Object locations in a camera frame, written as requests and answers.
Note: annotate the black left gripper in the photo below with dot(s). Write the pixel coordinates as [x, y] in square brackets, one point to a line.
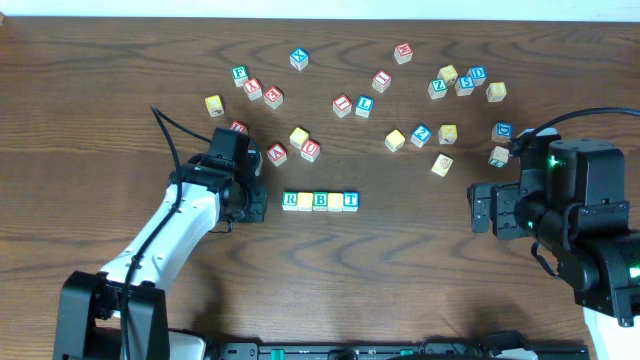
[255, 203]

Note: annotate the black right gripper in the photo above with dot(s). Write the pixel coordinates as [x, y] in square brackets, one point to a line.
[500, 212]

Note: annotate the green R block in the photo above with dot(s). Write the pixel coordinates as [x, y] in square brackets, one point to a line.
[289, 201]

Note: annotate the yellow O block placed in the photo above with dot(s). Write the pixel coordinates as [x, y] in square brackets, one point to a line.
[305, 201]

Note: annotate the green B block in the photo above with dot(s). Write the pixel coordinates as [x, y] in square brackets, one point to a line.
[320, 201]

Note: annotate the yellow O block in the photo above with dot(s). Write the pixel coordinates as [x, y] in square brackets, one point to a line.
[335, 202]

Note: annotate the blue T block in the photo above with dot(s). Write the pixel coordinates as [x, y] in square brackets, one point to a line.
[351, 201]

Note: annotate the yellow block plain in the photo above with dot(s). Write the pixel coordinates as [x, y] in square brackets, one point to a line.
[214, 105]

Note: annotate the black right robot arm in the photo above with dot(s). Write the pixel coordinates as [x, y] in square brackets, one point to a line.
[570, 199]

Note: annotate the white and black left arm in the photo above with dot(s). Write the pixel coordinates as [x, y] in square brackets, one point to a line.
[121, 312]

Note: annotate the green 7 block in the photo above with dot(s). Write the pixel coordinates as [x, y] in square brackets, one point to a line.
[499, 157]

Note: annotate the red A block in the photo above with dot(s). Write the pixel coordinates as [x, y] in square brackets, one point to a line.
[277, 154]

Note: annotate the yellow snail block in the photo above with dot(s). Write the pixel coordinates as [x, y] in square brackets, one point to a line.
[442, 165]

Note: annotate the blue D block lower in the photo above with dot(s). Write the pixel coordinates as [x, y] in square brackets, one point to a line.
[501, 132]

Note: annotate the blue d block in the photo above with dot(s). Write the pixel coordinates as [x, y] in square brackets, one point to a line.
[501, 132]
[477, 74]

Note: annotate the red U block centre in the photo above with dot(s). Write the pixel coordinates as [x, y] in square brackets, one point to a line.
[310, 150]

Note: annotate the red u block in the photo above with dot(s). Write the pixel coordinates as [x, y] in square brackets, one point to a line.
[310, 150]
[239, 127]

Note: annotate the yellow K block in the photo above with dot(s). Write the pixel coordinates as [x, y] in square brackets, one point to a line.
[447, 134]

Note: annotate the yellow C block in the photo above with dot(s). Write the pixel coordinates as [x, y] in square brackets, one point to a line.
[298, 137]

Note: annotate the red U block left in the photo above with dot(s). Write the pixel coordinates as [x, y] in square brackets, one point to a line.
[239, 127]

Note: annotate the blue 2 block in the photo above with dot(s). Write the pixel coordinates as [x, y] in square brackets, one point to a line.
[420, 136]

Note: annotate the yellow S block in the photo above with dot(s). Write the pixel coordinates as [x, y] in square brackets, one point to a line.
[394, 140]

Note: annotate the red E block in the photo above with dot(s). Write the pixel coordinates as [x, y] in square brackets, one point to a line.
[273, 97]

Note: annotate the yellow 8 block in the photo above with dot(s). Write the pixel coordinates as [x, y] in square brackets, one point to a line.
[496, 92]

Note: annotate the red X block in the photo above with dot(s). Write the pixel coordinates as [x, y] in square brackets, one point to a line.
[253, 89]

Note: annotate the blue 5 block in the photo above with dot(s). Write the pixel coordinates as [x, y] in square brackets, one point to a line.
[464, 86]

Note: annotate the green Z block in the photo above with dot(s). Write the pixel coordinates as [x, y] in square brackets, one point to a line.
[437, 89]

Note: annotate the blue D block upper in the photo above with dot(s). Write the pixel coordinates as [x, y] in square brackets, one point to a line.
[477, 74]

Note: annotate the red I block lower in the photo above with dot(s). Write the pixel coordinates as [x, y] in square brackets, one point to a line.
[342, 106]

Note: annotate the red i block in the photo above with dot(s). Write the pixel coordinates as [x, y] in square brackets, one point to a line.
[381, 81]
[342, 106]

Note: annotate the green F block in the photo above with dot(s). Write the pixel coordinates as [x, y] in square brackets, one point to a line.
[240, 75]

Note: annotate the yellow block top right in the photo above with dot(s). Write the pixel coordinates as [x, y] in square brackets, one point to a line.
[448, 74]

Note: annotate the blue L block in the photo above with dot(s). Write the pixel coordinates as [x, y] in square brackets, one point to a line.
[364, 106]

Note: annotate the blue X block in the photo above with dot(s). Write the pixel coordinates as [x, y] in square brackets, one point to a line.
[299, 59]

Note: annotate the red I block upper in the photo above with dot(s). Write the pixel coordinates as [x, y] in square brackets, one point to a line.
[381, 81]

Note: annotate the red M block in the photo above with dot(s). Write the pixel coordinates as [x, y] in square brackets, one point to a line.
[403, 53]

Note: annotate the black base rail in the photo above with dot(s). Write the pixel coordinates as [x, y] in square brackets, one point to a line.
[502, 345]

